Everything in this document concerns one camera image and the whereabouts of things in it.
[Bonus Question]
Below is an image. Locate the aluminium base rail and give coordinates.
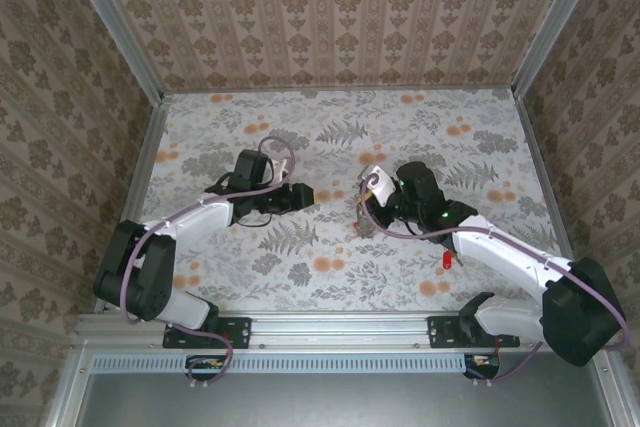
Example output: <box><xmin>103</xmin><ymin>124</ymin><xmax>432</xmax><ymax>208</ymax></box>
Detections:
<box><xmin>69</xmin><ymin>310</ymin><xmax>617</xmax><ymax>354</ymax></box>

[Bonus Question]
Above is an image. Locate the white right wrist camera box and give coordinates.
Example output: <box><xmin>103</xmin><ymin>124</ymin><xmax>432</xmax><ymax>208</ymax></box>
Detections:
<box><xmin>360</xmin><ymin>164</ymin><xmax>397</xmax><ymax>209</ymax></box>

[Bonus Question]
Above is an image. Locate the aluminium frame post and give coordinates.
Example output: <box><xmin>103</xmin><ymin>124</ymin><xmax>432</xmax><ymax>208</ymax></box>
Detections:
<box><xmin>58</xmin><ymin>0</ymin><xmax>165</xmax><ymax>104</ymax></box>
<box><xmin>513</xmin><ymin>0</ymin><xmax>611</xmax><ymax>96</ymax></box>

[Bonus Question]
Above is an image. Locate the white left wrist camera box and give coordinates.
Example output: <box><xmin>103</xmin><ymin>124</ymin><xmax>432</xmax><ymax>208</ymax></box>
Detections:
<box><xmin>268</xmin><ymin>159</ymin><xmax>295</xmax><ymax>184</ymax></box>

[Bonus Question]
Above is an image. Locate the white slotted cable duct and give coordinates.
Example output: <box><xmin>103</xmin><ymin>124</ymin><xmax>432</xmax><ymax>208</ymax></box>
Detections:
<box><xmin>92</xmin><ymin>350</ymin><xmax>474</xmax><ymax>375</ymax></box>

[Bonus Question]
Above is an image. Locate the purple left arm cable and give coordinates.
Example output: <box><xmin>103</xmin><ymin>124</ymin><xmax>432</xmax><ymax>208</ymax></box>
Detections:
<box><xmin>122</xmin><ymin>135</ymin><xmax>296</xmax><ymax>391</ymax></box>

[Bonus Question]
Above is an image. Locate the black connector box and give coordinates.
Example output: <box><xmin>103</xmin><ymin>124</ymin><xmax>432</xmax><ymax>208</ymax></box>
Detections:
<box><xmin>185</xmin><ymin>354</ymin><xmax>227</xmax><ymax>382</ymax></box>
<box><xmin>463</xmin><ymin>352</ymin><xmax>501</xmax><ymax>381</ymax></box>

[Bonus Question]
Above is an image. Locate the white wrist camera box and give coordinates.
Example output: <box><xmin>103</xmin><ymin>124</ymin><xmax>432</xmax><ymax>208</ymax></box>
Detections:
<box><xmin>360</xmin><ymin>164</ymin><xmax>397</xmax><ymax>209</ymax></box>
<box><xmin>268</xmin><ymin>159</ymin><xmax>295</xmax><ymax>184</ymax></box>

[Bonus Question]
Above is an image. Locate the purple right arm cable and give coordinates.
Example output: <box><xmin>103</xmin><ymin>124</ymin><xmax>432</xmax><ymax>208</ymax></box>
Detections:
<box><xmin>360</xmin><ymin>172</ymin><xmax>629</xmax><ymax>388</ymax></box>

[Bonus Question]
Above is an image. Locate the floral patterned table cover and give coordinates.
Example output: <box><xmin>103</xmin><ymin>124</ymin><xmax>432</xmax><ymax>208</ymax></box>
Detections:
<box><xmin>122</xmin><ymin>89</ymin><xmax>586</xmax><ymax>316</ymax></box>

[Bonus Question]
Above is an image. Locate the aluminium table side rail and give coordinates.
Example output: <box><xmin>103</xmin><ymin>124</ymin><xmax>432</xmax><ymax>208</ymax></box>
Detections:
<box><xmin>514</xmin><ymin>91</ymin><xmax>631</xmax><ymax>427</ymax></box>
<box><xmin>47</xmin><ymin>94</ymin><xmax>171</xmax><ymax>427</ymax></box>

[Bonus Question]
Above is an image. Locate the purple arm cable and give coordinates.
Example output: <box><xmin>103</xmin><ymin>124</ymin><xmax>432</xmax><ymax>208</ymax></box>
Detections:
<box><xmin>122</xmin><ymin>135</ymin><xmax>296</xmax><ymax>391</ymax></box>
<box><xmin>360</xmin><ymin>172</ymin><xmax>629</xmax><ymax>388</ymax></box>

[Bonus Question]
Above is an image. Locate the grey metal sheet panel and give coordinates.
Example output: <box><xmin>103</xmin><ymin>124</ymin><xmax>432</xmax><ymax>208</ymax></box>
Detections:
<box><xmin>74</xmin><ymin>369</ymin><xmax>619</xmax><ymax>427</ymax></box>

